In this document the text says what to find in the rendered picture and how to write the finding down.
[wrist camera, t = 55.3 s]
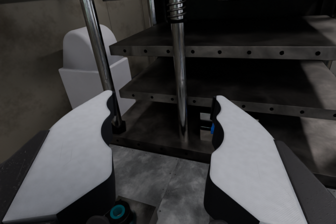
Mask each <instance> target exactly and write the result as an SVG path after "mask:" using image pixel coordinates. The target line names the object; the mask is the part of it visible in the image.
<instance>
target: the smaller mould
mask: <svg viewBox="0 0 336 224"><path fill-rule="evenodd" d="M115 201H126V202H127V203H128V204H129V206H130V210H131V213H132V218H131V221H130V223H129V224H157V221H158V214H157V209H156V206H152V205H149V204H146V203H142V202H139V201H136V200H132V199H129V198H126V197H122V196H118V197H117V199H116V200H115Z"/></svg>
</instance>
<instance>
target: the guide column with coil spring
mask: <svg viewBox="0 0 336 224"><path fill-rule="evenodd" d="M180 1H183V0H169V3H175V2H180ZM183 6H184V3H181V4H176V5H171V6H169V9H170V10H171V9H177V8H181V7H183ZM181 13H184V9H182V10H178V11H172V12H170V16H172V15H177V14H181ZM170 19H171V20H180V19H184V15H182V16H178V17H172V18H170ZM171 35H172V48H173V61H174V74H175V87H176V100H177V113H178V126H179V139H180V141H182V142H187V141H189V140H190V129H189V108H188V86H187V65H186V43H185V23H184V22H182V23H171Z"/></svg>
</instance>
